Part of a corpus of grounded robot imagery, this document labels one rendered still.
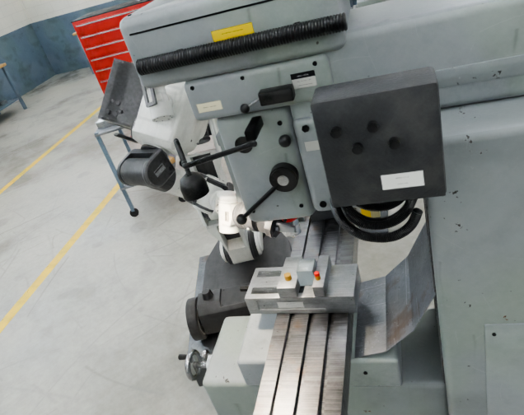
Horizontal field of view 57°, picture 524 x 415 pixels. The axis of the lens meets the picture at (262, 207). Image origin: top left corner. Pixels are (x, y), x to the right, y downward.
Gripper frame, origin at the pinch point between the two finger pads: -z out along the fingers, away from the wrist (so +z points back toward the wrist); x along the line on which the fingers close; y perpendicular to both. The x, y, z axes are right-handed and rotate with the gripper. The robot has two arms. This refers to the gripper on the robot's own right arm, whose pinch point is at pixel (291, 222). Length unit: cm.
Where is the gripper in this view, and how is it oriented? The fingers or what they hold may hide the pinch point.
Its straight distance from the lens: 139.9
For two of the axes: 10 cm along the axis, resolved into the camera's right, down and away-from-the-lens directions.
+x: 5.3, -5.6, 6.3
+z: -8.1, -1.2, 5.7
